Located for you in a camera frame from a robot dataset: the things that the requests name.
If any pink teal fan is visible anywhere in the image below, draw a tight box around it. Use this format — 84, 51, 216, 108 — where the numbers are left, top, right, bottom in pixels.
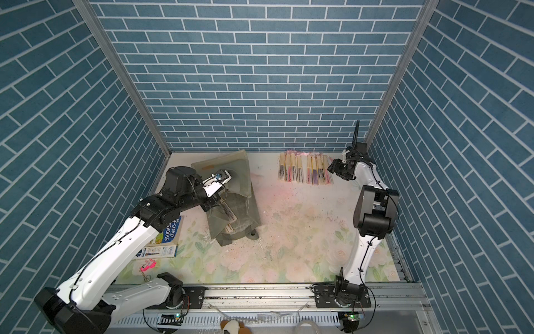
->
323, 154, 333, 185

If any purple folding fan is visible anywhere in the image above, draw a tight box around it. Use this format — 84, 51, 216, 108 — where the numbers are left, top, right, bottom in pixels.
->
310, 155, 319, 185

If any white black-inked fan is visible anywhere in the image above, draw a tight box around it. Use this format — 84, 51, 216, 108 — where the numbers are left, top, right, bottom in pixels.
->
221, 200, 237, 234

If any olive green canvas tote bag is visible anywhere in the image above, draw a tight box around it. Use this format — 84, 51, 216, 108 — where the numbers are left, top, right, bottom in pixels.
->
191, 150, 261, 246

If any pink folding fan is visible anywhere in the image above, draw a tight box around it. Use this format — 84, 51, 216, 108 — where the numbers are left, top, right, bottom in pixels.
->
285, 152, 293, 182

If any black patterned bamboo folding fan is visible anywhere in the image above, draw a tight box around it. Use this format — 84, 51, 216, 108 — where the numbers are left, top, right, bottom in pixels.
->
278, 153, 286, 181

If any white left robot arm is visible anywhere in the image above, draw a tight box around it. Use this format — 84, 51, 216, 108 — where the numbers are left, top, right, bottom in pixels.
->
34, 166, 232, 333

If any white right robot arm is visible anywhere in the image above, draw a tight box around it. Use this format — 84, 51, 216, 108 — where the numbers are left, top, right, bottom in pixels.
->
328, 140, 399, 285

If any blue illustrated book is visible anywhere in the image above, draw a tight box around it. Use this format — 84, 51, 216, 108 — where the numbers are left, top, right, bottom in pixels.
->
148, 216, 184, 246

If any white blue small box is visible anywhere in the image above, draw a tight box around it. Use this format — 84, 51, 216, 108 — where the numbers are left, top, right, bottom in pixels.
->
132, 244, 177, 260

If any brown plush toy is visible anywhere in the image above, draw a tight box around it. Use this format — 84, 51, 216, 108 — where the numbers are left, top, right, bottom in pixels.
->
220, 320, 253, 334

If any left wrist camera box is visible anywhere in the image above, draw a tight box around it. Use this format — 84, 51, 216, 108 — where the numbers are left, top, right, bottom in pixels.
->
202, 169, 232, 198

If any pink keychain toy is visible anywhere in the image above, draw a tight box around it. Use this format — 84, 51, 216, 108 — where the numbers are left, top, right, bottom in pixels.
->
140, 259, 157, 273

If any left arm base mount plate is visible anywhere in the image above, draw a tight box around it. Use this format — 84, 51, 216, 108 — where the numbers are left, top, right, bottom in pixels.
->
147, 286, 207, 312

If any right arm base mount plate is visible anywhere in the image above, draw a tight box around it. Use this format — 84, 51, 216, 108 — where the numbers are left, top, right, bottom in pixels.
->
310, 283, 371, 308

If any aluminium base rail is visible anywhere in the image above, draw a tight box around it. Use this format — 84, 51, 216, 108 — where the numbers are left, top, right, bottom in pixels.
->
108, 283, 441, 333

